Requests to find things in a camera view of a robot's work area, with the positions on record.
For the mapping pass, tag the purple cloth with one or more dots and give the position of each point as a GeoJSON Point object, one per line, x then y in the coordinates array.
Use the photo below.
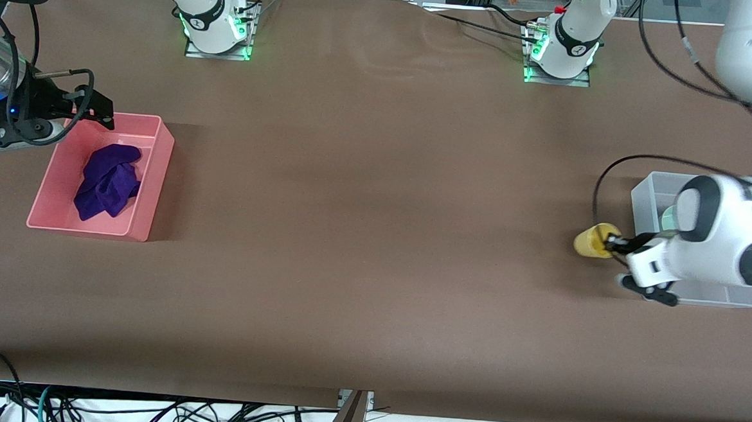
{"type": "Point", "coordinates": [108, 183]}

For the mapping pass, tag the wooden table support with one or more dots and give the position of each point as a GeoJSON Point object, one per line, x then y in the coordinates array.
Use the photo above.
{"type": "Point", "coordinates": [347, 418]}

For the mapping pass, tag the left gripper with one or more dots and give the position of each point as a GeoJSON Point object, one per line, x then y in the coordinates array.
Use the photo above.
{"type": "Point", "coordinates": [621, 244]}

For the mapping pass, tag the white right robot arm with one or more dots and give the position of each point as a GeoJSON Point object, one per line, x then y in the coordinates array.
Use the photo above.
{"type": "Point", "coordinates": [200, 2]}

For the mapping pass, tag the light green bowl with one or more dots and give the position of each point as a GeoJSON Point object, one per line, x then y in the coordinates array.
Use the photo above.
{"type": "Point", "coordinates": [669, 218]}

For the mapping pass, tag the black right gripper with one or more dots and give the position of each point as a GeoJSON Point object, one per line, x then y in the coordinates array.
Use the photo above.
{"type": "Point", "coordinates": [46, 102]}

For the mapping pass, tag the yellow cup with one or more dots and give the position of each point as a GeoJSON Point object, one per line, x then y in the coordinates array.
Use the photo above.
{"type": "Point", "coordinates": [590, 241]}

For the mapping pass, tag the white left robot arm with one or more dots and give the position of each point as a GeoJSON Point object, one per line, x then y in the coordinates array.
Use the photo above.
{"type": "Point", "coordinates": [735, 236]}

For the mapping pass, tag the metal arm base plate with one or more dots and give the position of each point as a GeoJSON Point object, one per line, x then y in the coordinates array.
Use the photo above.
{"type": "Point", "coordinates": [236, 50]}
{"type": "Point", "coordinates": [579, 81]}

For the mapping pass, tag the pink plastic bin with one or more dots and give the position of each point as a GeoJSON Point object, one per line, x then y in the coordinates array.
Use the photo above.
{"type": "Point", "coordinates": [149, 186]}

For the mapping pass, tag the clear plastic bin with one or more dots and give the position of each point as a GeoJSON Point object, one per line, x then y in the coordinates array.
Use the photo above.
{"type": "Point", "coordinates": [706, 294]}

